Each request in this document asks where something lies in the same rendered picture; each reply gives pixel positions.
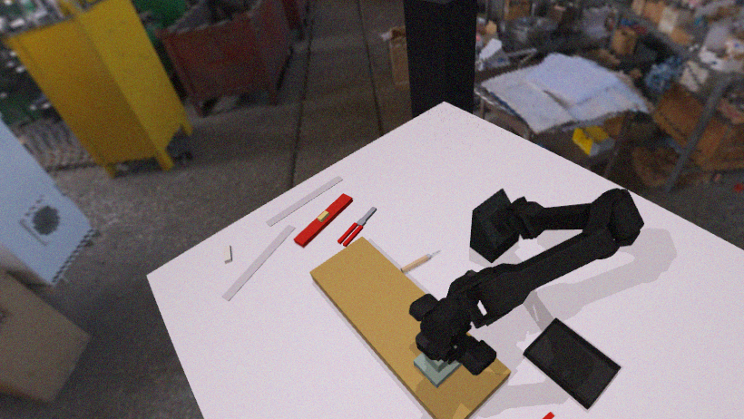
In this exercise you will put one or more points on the red rectangular block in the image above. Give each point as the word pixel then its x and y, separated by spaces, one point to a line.
pixel 320 222

